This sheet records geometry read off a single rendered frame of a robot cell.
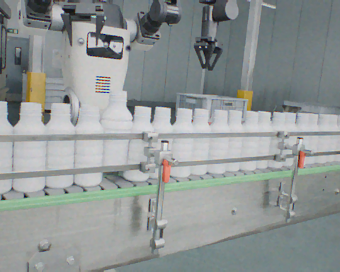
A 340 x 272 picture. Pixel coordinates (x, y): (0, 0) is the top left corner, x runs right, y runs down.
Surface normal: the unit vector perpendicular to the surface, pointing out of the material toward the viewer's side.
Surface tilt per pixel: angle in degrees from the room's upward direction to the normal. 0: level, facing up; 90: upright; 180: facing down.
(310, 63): 90
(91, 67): 90
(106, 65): 90
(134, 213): 90
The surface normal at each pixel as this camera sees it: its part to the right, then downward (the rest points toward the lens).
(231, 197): 0.57, 0.19
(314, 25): -0.82, 0.01
